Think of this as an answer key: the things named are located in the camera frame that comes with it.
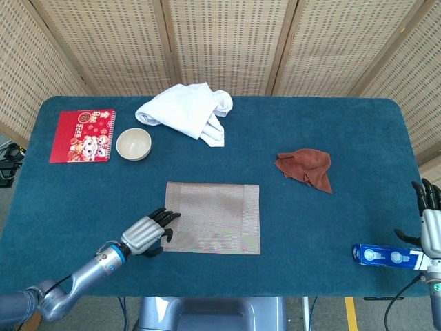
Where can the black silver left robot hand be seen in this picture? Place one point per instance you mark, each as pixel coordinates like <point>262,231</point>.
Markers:
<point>141,234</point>

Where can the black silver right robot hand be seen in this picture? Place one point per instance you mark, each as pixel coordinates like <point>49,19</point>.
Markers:
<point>432,231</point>

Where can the beige woven placemat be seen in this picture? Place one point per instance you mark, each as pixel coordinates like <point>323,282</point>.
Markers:
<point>220,213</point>

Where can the cream ceramic bowl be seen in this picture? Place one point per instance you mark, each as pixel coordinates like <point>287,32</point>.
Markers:
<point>133,145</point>

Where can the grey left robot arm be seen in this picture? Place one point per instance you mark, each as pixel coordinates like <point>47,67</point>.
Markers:
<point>86,272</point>

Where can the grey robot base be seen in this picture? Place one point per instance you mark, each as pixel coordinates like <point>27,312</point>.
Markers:
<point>213,315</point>

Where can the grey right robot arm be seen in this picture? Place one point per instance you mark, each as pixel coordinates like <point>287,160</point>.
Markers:
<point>435,293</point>

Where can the blue toothpaste box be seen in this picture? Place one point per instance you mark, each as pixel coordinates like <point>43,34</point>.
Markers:
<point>379,257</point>

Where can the red spiral calendar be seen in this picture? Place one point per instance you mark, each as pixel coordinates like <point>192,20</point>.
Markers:
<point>79,138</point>

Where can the yellow floor tape strip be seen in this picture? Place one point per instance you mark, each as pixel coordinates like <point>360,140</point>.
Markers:
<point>350,313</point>

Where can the teal felt table cover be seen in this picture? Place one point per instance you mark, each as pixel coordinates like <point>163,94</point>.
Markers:
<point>310,224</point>

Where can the crumpled white cloth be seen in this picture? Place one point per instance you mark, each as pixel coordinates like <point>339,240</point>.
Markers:
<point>186,110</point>

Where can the brown microfiber cloth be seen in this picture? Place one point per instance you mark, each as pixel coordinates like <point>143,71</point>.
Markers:
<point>310,165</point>

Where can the woven rattan screen panel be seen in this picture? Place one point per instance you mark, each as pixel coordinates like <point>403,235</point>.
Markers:
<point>113,45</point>
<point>27,69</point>
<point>227,45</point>
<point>420,86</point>
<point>344,45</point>

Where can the white table leg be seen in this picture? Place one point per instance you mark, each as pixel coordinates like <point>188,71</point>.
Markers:
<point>306,313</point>

